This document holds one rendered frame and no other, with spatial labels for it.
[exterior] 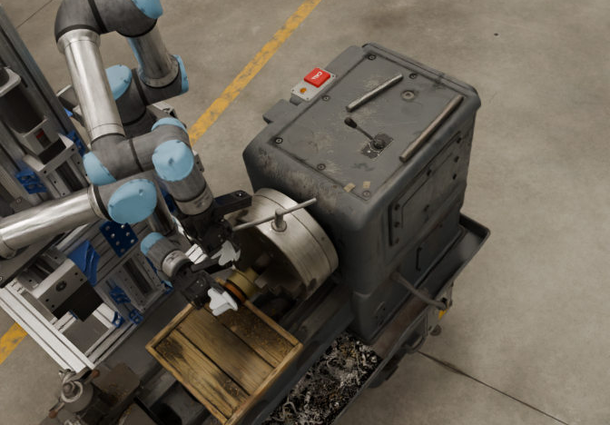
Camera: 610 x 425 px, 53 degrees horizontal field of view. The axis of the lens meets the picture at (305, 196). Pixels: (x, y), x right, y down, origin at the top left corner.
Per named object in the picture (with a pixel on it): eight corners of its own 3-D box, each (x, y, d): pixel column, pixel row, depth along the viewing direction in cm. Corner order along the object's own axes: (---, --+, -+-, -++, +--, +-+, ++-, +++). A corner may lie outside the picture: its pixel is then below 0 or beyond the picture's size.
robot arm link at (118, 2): (137, 79, 190) (78, -28, 137) (183, 64, 192) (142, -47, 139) (149, 113, 187) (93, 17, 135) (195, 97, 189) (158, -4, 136)
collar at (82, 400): (81, 373, 152) (76, 369, 149) (99, 393, 148) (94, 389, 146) (54, 398, 149) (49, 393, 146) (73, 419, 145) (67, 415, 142)
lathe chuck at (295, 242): (250, 226, 191) (247, 177, 164) (325, 291, 183) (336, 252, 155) (229, 245, 188) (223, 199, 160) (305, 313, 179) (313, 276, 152)
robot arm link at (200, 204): (191, 172, 131) (215, 185, 126) (200, 186, 134) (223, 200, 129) (165, 194, 128) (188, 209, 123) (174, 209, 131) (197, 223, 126)
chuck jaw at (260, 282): (280, 252, 167) (312, 276, 162) (283, 262, 171) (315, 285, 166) (252, 281, 163) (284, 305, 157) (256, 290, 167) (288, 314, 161)
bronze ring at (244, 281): (237, 255, 166) (213, 281, 163) (261, 273, 162) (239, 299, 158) (244, 271, 174) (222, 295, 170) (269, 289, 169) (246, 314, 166)
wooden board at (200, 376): (221, 281, 192) (218, 275, 189) (305, 350, 175) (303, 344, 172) (148, 351, 181) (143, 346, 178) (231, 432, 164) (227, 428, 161)
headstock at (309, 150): (366, 115, 228) (360, 31, 197) (477, 174, 205) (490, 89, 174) (255, 221, 205) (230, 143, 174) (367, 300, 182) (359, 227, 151)
